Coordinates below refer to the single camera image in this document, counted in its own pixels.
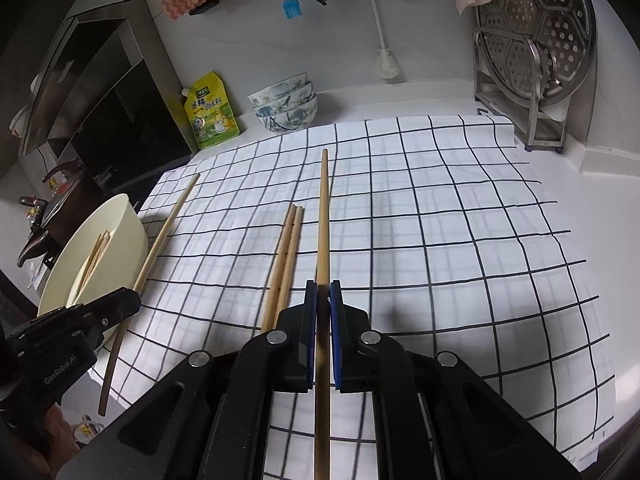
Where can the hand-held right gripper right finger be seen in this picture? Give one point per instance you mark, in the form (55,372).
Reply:
(336,335)

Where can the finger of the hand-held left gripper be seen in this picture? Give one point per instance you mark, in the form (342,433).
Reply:
(115,305)

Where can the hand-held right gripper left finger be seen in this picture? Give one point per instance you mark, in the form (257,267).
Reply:
(312,310)

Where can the cream plastic basin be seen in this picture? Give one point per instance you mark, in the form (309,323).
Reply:
(120,230)

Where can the person's left hand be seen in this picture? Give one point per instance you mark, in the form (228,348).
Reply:
(50,437)

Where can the dark cooking pot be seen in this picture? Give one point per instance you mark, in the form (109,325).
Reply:
(65,200)

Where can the white black-grid cloth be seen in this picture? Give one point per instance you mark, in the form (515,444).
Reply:
(425,260)

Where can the black range hood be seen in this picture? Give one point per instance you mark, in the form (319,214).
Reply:
(125,120)

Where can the floral ceramic bowl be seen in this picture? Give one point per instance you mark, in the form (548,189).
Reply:
(280,91)
(265,110)
(290,122)

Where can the yellow green seasoning pouch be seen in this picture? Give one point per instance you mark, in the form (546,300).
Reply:
(212,115)

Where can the white dish brush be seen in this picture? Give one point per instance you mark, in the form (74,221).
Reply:
(387,62)

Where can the steel dish rack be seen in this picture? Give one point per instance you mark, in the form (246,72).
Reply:
(537,110)

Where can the perforated steel steamer plate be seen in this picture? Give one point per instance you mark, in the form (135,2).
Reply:
(550,20)

